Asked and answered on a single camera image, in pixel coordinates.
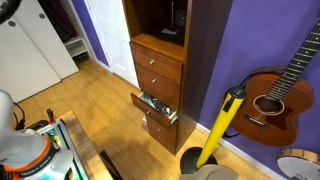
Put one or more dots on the dark hanging clothes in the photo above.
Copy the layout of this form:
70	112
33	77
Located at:
58	16

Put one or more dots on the aluminium robot stand frame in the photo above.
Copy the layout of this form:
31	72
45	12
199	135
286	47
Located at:
66	140

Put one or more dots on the brown acoustic guitar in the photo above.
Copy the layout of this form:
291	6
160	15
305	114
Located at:
283	130

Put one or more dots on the white closet shelf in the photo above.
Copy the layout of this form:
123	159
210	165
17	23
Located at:
76	46

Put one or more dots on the white sliding closet door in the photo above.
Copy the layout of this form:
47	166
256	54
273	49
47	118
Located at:
50	50
23	66

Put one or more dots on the thin metal rod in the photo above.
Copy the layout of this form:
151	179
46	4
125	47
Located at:
172	13

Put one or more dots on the dark brown wooden cabinet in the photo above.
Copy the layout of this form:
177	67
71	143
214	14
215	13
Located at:
200	66

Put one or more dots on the dark shoes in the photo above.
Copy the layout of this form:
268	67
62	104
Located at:
81	57

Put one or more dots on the open drawer with patterned contents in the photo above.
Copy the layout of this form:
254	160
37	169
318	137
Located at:
150	113

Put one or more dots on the black object in cabinet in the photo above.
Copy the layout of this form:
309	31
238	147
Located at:
180	20

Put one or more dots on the white baseboard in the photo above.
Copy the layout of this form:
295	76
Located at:
233	148

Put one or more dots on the banjo with white head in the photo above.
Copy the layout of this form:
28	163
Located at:
296	166

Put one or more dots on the grey cloth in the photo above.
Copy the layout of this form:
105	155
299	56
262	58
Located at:
210	173

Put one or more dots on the black clamp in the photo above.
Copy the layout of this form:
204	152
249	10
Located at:
50	115

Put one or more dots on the yellow post with black base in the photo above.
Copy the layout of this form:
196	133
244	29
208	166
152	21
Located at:
220	123

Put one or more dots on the white paper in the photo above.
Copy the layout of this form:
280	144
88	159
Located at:
169	31

